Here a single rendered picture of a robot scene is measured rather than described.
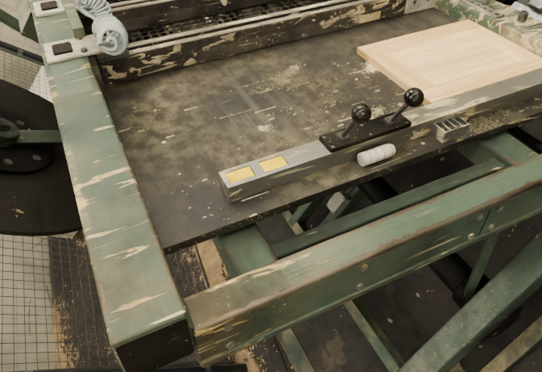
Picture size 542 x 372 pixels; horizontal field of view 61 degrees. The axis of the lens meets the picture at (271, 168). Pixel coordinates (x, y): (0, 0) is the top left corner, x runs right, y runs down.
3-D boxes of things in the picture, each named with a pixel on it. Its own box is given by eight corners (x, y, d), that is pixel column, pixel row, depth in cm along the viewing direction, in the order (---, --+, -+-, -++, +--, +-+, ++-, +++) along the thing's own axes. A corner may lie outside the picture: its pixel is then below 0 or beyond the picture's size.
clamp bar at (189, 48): (438, 9, 152) (456, -70, 136) (61, 100, 114) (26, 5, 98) (418, -2, 158) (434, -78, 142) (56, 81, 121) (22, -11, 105)
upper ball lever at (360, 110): (351, 144, 95) (378, 114, 83) (335, 150, 94) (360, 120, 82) (343, 128, 96) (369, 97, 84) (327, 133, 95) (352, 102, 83)
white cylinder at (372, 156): (364, 169, 94) (395, 158, 96) (365, 158, 92) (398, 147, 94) (355, 161, 96) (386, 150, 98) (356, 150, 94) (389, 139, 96)
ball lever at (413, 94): (398, 128, 99) (431, 98, 87) (384, 133, 98) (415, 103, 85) (390, 114, 100) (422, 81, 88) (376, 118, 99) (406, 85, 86)
